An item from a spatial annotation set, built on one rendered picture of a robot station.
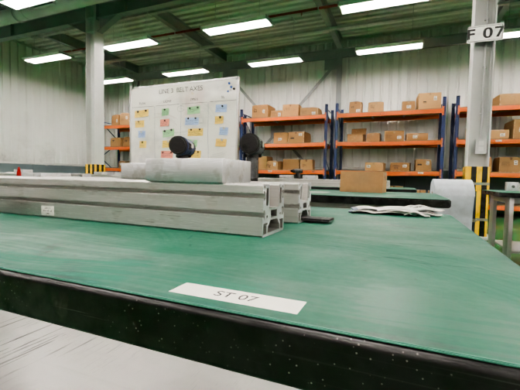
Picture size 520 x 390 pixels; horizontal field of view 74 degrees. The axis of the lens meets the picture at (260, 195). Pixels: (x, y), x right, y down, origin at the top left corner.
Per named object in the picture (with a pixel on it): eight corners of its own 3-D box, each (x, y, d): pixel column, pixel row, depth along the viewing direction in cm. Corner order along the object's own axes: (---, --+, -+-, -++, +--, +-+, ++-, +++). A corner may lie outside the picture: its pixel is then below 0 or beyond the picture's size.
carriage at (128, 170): (121, 189, 90) (121, 162, 89) (149, 187, 100) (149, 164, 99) (170, 190, 83) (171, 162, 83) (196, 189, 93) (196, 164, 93)
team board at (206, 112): (117, 246, 416) (117, 83, 406) (145, 239, 462) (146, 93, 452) (227, 260, 358) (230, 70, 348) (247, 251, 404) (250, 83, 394)
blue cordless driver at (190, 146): (164, 206, 106) (165, 135, 105) (180, 201, 126) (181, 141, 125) (189, 206, 106) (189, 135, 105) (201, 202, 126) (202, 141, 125)
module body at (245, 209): (-34, 209, 86) (-35, 175, 85) (9, 206, 95) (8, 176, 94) (261, 237, 54) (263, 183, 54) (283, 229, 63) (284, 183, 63)
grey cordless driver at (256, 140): (234, 210, 97) (235, 131, 96) (246, 204, 116) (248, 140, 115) (261, 211, 96) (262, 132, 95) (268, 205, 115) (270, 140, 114)
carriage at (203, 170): (145, 196, 62) (145, 158, 62) (181, 193, 72) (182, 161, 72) (222, 200, 56) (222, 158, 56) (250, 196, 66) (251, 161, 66)
